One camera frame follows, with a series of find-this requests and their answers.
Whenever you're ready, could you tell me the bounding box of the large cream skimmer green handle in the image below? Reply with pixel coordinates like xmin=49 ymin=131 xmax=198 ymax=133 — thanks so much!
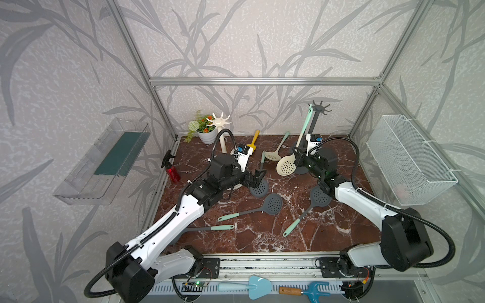
xmin=276 ymin=104 xmax=313 ymax=176

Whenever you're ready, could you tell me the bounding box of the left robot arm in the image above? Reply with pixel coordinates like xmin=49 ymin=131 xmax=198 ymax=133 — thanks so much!
xmin=101 ymin=154 xmax=266 ymax=302

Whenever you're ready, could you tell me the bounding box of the grey skimmer near right arm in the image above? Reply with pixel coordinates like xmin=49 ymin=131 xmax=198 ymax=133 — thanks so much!
xmin=283 ymin=186 xmax=332 ymax=237

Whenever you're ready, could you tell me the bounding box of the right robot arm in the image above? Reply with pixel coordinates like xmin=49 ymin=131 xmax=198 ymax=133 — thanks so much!
xmin=294 ymin=148 xmax=434 ymax=273

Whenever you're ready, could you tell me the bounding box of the grey skimmer centre upright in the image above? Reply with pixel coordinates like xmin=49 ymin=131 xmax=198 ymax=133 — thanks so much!
xmin=249 ymin=151 xmax=269 ymax=198

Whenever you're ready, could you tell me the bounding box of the cream utensil rack stand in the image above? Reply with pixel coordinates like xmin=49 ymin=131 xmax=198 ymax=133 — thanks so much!
xmin=207 ymin=112 xmax=231 ymax=154

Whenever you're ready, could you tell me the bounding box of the dark grey utensil rack stand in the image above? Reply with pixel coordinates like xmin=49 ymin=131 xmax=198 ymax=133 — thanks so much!
xmin=294 ymin=100 xmax=330 ymax=175

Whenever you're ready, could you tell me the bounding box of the yellow toy shovel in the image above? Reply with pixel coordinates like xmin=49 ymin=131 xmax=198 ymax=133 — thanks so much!
xmin=247 ymin=130 xmax=260 ymax=151

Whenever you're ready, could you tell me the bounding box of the potted artificial plant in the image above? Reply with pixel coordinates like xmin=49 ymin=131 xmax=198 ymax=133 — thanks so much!
xmin=184 ymin=110 xmax=217 ymax=145

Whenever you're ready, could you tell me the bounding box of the red spray bottle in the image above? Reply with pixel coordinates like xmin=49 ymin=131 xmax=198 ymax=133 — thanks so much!
xmin=162 ymin=150 xmax=181 ymax=183

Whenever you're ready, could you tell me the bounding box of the light blue garden trowel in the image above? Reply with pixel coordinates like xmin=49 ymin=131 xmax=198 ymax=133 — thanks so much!
xmin=217 ymin=275 xmax=272 ymax=300

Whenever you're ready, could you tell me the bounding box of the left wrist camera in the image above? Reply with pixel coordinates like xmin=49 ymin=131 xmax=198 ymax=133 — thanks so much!
xmin=231 ymin=143 xmax=254 ymax=172

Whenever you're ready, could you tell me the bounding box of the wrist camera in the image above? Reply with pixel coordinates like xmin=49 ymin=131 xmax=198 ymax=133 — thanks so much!
xmin=306 ymin=133 xmax=323 ymax=154
xmin=231 ymin=143 xmax=254 ymax=172

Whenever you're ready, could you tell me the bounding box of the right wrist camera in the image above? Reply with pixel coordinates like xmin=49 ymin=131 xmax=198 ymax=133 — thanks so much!
xmin=306 ymin=133 xmax=323 ymax=154

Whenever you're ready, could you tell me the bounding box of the small cream skimmer green handle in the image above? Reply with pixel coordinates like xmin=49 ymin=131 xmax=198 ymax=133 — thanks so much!
xmin=263 ymin=131 xmax=290 ymax=162

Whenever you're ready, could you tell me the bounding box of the grey skimmer middle green handle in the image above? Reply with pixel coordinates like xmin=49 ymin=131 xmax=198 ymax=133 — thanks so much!
xmin=218 ymin=193 xmax=283 ymax=221

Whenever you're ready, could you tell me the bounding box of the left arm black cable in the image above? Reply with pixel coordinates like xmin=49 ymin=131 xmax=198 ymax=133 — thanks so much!
xmin=83 ymin=128 xmax=237 ymax=299

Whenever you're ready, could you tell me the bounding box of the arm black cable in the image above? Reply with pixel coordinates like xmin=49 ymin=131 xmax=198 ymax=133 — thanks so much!
xmin=307 ymin=136 xmax=456 ymax=270
xmin=83 ymin=128 xmax=237 ymax=299

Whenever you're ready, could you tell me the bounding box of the white wire mesh basket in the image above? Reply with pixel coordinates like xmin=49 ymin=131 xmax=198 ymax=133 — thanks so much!
xmin=367 ymin=114 xmax=458 ymax=206

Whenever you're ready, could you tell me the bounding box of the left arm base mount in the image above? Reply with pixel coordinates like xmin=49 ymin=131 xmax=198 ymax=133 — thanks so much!
xmin=186 ymin=258 xmax=221 ymax=279

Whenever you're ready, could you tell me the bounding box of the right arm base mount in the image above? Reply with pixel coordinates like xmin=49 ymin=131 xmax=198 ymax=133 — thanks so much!
xmin=314 ymin=257 xmax=371 ymax=280

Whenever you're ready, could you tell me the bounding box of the clear plastic wall shelf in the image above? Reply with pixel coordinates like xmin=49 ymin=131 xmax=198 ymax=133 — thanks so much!
xmin=53 ymin=118 xmax=151 ymax=206

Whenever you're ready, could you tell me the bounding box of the blue garden fork wooden handle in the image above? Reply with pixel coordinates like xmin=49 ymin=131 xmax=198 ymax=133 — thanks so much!
xmin=279 ymin=282 xmax=331 ymax=303

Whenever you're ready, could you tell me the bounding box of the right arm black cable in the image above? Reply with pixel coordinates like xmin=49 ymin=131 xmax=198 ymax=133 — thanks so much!
xmin=307 ymin=136 xmax=456 ymax=270

